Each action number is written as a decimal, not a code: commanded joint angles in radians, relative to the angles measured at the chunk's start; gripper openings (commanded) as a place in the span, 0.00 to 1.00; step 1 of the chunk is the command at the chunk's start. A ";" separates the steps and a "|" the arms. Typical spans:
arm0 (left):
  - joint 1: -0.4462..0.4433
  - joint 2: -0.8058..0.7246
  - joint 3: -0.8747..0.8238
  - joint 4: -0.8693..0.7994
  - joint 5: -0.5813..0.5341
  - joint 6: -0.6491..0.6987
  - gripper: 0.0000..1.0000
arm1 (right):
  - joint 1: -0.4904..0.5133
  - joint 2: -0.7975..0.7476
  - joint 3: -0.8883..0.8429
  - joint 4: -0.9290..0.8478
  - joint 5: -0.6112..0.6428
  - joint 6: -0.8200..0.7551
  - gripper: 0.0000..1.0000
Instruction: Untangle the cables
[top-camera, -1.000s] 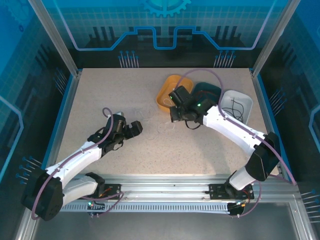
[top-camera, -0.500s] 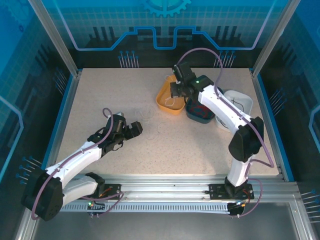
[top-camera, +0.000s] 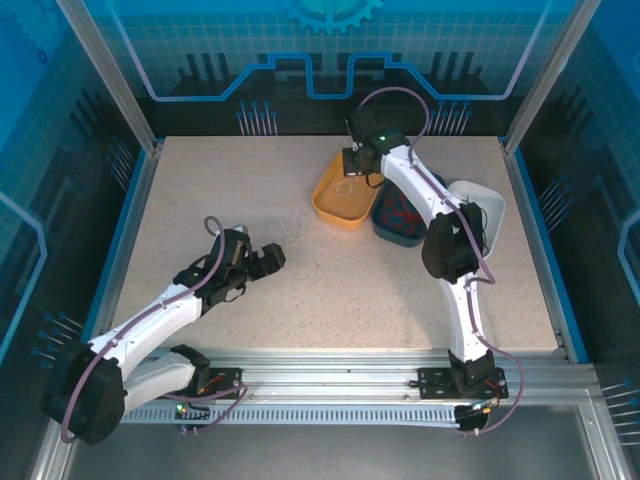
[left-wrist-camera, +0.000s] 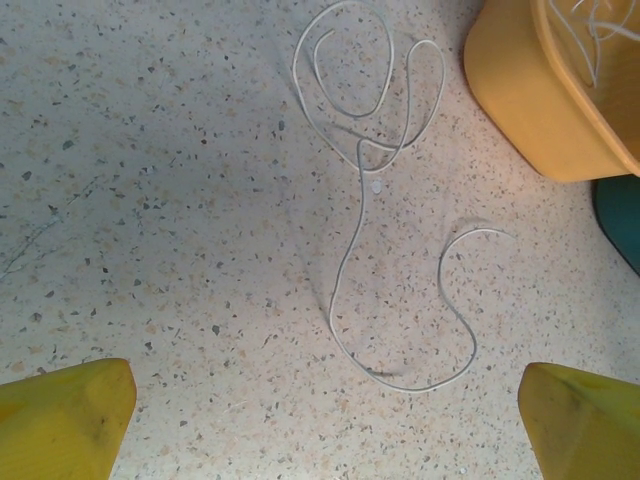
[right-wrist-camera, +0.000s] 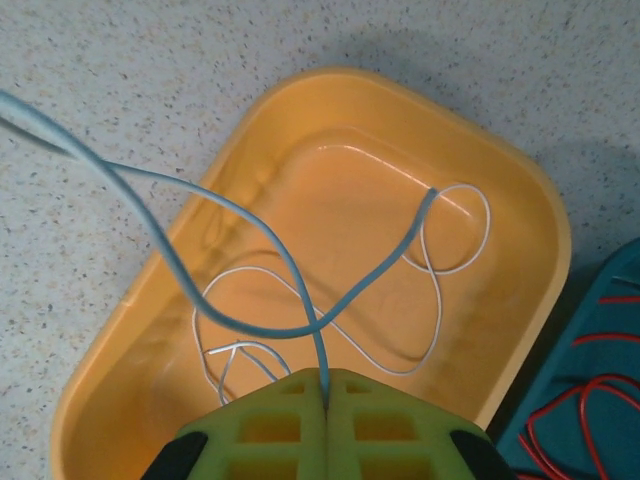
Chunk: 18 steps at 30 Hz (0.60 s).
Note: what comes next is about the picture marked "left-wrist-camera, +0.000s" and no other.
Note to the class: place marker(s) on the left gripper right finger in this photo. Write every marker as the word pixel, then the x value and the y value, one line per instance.
pixel 585 430

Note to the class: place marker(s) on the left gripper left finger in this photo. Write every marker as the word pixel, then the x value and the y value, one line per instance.
pixel 60 425

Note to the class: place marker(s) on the teal plastic bin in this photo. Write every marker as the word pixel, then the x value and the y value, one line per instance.
pixel 625 215

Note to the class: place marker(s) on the small white fleck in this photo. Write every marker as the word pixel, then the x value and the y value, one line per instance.
pixel 376 186

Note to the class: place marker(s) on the orange plastic bin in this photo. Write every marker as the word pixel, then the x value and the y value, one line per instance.
pixel 525 100

